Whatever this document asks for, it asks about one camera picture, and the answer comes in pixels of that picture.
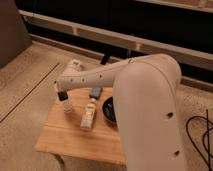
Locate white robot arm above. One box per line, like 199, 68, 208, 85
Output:
54, 54, 187, 171

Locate blue grey eraser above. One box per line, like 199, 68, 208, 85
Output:
89, 87, 102, 99

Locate white plastic bottle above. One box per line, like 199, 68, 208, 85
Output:
80, 98, 97, 130

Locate wooden table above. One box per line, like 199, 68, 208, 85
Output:
35, 88, 125, 165

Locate dark blue bowl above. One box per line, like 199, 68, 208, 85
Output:
102, 97, 116, 124

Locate white shelf rail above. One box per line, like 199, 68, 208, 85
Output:
19, 10, 213, 71

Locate black cables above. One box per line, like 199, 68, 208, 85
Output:
185, 109, 213, 171

